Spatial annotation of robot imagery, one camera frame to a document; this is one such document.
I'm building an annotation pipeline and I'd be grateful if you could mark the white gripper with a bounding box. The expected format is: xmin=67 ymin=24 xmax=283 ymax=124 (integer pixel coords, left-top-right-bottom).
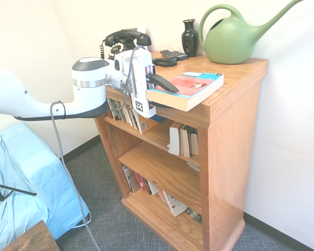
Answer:
xmin=130 ymin=49 xmax=180 ymax=119

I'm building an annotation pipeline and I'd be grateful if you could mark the red and teal book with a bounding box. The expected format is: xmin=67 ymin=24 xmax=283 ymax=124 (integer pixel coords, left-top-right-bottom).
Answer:
xmin=145 ymin=72 xmax=225 ymax=112

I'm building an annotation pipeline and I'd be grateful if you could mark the black rotary telephone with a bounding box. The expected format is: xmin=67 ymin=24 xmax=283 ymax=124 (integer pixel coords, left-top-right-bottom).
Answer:
xmin=104 ymin=30 xmax=153 ymax=61
xmin=99 ymin=39 xmax=178 ymax=67

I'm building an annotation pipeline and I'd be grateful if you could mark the orange book with barcode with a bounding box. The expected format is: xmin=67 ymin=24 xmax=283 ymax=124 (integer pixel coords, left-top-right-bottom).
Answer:
xmin=137 ymin=114 xmax=159 ymax=135

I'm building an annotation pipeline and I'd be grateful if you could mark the tan paperback books row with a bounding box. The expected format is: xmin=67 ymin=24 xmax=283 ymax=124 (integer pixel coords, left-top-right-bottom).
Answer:
xmin=124 ymin=104 xmax=141 ymax=132

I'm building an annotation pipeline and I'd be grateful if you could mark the black remote control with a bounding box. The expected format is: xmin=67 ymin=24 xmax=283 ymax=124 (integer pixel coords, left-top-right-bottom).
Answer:
xmin=172 ymin=50 xmax=188 ymax=61
xmin=159 ymin=49 xmax=179 ymax=60

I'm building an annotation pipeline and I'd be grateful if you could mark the dark spine books row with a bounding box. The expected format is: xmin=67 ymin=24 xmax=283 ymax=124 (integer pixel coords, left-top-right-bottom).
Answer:
xmin=106 ymin=97 xmax=127 ymax=122

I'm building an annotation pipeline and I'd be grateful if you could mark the thick white paperback book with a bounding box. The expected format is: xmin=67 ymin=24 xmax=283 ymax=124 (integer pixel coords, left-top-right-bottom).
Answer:
xmin=167 ymin=121 xmax=184 ymax=156

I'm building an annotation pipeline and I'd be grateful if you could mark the tan page edge book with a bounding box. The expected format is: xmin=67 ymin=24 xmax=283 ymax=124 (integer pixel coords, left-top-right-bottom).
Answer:
xmin=179 ymin=124 xmax=192 ymax=158

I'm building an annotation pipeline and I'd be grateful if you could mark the dark green spine book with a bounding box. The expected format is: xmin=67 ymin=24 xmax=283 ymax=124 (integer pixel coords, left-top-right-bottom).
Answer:
xmin=187 ymin=127 xmax=200 ymax=156

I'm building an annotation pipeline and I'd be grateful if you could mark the black glossy vase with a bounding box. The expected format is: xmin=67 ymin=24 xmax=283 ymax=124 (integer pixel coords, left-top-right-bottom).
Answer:
xmin=182 ymin=18 xmax=199 ymax=58

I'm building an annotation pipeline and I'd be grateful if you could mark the flat lying magazine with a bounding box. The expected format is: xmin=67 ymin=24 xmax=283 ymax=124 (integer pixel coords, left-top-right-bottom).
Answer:
xmin=186 ymin=161 xmax=201 ymax=173

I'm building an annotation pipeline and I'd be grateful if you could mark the green plastic watering can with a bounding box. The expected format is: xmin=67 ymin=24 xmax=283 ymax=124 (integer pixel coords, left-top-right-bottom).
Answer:
xmin=198 ymin=0 xmax=308 ymax=65

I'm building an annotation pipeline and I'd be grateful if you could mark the wooden oak bookshelf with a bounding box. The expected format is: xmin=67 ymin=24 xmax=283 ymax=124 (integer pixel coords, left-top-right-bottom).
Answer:
xmin=94 ymin=51 xmax=270 ymax=251

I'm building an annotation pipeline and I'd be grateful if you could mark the large grey cover book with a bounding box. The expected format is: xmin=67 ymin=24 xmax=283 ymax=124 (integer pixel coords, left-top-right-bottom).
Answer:
xmin=122 ymin=165 xmax=142 ymax=195

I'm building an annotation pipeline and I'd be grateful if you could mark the dark red spine book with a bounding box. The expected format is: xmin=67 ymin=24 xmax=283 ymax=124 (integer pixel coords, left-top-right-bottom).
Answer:
xmin=141 ymin=177 xmax=153 ymax=196

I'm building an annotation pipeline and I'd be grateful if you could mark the plain white book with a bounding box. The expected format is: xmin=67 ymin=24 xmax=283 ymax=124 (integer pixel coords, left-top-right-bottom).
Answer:
xmin=147 ymin=180 xmax=159 ymax=196

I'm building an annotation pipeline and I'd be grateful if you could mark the thin orange spine paperback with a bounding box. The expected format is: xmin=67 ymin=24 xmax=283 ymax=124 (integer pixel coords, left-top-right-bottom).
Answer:
xmin=155 ymin=186 xmax=169 ymax=208

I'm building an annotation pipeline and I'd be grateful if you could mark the white book with red print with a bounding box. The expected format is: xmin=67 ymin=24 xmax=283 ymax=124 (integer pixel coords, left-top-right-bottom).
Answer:
xmin=162 ymin=190 xmax=188 ymax=218

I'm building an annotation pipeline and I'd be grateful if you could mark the dark cover flat book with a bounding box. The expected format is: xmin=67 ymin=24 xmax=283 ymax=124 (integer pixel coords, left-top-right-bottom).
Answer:
xmin=183 ymin=207 xmax=203 ymax=225

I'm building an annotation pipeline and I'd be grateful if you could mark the light blue covered couch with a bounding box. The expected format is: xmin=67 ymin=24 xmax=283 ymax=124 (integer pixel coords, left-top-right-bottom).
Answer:
xmin=0 ymin=121 xmax=92 ymax=251

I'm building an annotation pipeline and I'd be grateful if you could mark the black tripod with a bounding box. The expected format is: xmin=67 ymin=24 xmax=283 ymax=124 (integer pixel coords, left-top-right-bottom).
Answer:
xmin=0 ymin=181 xmax=38 ymax=207

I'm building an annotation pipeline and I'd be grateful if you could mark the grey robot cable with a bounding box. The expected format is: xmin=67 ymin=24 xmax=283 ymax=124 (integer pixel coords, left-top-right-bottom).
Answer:
xmin=50 ymin=44 xmax=147 ymax=251

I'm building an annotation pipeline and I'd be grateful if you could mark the white floor cable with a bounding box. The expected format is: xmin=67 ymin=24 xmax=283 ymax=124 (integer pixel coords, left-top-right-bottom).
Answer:
xmin=68 ymin=210 xmax=92 ymax=230

